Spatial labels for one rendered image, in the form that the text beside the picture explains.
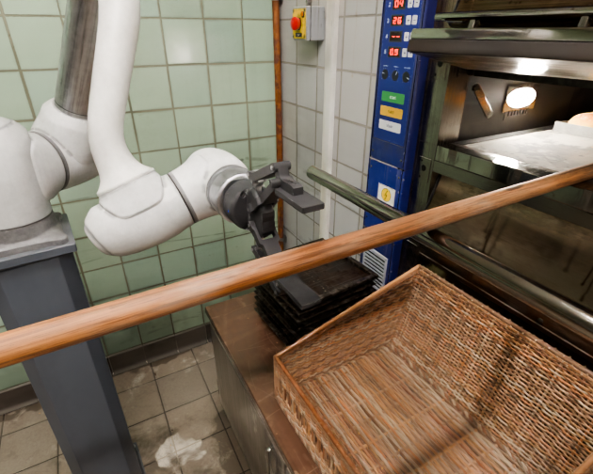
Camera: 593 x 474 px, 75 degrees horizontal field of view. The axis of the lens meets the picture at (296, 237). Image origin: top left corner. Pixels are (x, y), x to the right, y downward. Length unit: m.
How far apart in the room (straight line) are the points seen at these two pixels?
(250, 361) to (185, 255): 0.80
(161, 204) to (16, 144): 0.42
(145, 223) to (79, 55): 0.47
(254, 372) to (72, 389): 0.50
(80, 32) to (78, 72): 0.09
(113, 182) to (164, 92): 0.98
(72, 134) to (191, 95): 0.68
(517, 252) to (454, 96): 0.40
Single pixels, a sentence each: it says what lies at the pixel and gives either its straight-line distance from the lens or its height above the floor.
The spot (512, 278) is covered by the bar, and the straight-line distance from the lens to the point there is 0.54.
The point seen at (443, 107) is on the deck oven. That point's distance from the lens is 1.07.
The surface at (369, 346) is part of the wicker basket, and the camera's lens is 1.20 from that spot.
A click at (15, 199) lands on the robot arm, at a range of 1.02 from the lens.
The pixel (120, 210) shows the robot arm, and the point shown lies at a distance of 0.68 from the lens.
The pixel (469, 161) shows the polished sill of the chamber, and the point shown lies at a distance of 1.02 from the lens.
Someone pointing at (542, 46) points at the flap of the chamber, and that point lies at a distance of 0.76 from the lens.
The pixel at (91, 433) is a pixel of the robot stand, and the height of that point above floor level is 0.38.
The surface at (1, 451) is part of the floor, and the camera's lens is 2.06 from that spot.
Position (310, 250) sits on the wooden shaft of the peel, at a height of 1.20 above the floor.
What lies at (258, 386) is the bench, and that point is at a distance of 1.14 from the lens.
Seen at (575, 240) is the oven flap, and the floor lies 1.07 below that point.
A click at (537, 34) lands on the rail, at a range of 0.77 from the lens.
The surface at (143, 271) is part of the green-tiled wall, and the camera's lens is 1.85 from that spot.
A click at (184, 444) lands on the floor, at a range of 1.79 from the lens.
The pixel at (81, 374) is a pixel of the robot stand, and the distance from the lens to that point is 1.27.
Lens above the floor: 1.44
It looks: 28 degrees down
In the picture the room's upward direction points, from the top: straight up
